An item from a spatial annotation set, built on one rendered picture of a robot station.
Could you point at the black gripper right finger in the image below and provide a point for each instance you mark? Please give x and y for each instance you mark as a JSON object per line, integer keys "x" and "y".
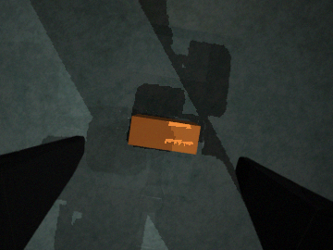
{"x": 285, "y": 215}

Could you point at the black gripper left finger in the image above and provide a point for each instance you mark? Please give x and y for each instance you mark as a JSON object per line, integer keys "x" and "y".
{"x": 30, "y": 181}

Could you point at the orange block with dark blue square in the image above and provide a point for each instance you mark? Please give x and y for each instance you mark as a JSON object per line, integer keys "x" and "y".
{"x": 162, "y": 133}

